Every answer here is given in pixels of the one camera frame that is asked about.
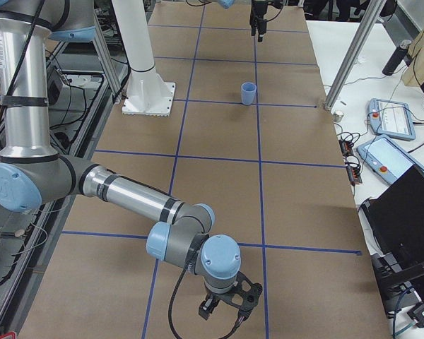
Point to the small metal cylinder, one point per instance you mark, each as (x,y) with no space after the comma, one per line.
(338,116)

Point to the far teach pendant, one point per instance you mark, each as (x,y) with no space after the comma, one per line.
(391,118)

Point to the white pedestal column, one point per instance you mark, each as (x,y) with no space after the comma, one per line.
(146,93)

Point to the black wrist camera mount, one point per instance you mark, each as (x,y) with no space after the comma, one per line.
(245,294)

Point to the black bottle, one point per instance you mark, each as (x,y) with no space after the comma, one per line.
(395,59)

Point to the blue cup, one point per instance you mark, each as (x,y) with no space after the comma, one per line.
(248,93)

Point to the near teach pendant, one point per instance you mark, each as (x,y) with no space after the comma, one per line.
(386,158)

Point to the teach pendant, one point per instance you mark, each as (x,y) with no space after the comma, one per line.
(391,118)
(386,158)

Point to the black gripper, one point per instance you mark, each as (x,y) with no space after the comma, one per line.
(212,299)
(258,14)

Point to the black monitor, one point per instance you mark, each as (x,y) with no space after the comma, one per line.
(397,221)

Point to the aluminium frame post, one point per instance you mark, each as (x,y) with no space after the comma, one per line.
(364,29)

